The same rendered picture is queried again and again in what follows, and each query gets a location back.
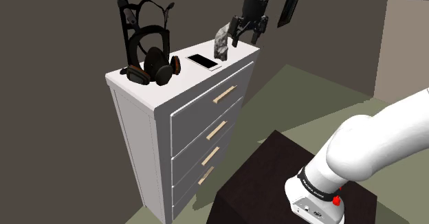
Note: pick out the black full-face respirator mask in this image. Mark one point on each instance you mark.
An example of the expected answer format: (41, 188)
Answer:
(155, 64)

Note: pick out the white smartphone with black screen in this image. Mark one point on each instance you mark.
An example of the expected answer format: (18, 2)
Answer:
(203, 62)

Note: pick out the grey marbled stone figure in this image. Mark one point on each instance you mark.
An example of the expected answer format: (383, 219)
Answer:
(221, 44)

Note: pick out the dark robot stand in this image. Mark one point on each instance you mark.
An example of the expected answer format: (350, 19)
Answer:
(261, 183)

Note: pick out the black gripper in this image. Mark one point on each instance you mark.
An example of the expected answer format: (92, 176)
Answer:
(254, 9)

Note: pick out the white chest of drawers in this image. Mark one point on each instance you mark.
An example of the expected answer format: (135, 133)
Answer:
(197, 116)

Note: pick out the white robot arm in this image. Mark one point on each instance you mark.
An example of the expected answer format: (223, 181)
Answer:
(368, 143)

